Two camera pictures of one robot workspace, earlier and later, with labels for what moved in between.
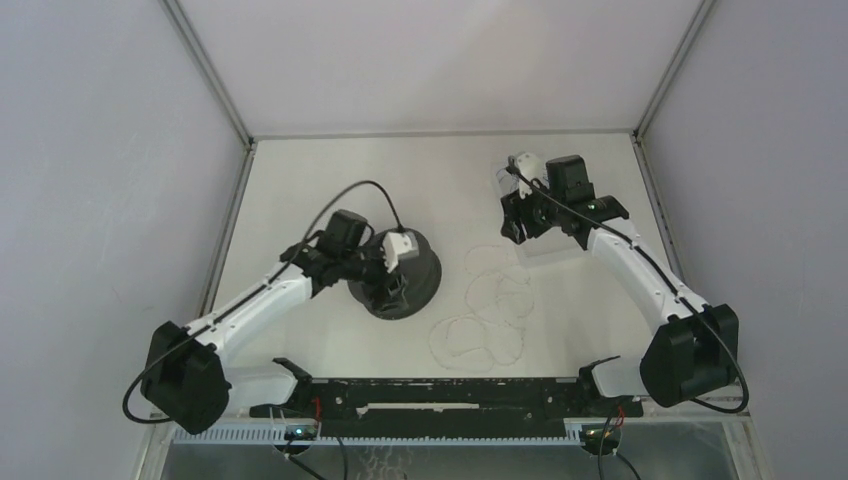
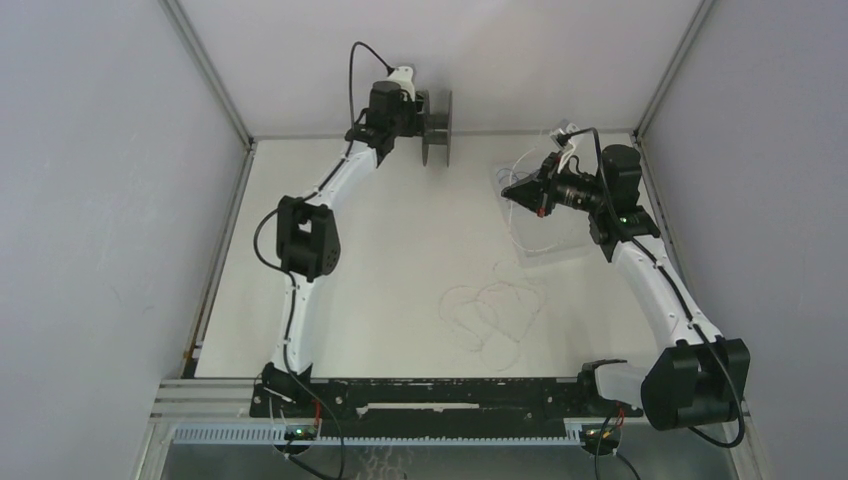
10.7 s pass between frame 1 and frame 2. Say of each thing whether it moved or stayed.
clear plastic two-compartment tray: stayed
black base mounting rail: stayed
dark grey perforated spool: moved
